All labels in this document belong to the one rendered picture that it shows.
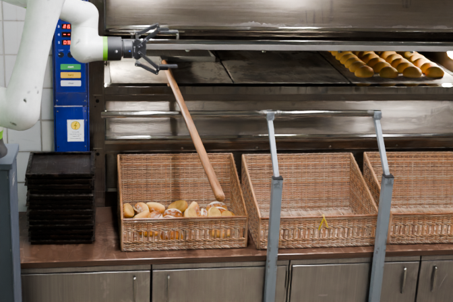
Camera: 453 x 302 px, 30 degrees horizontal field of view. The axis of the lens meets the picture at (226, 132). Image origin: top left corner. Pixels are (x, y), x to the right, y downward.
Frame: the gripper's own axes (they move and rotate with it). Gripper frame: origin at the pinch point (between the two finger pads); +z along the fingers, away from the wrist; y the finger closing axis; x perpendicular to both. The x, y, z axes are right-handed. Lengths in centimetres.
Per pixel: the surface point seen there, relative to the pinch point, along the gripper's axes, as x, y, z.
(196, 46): -40.2, 8.3, 14.0
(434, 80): -65, 30, 138
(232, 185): -45, 76, 34
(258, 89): -55, 32, 46
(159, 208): -40, 85, -1
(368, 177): -42, 73, 100
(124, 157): -53, 65, -17
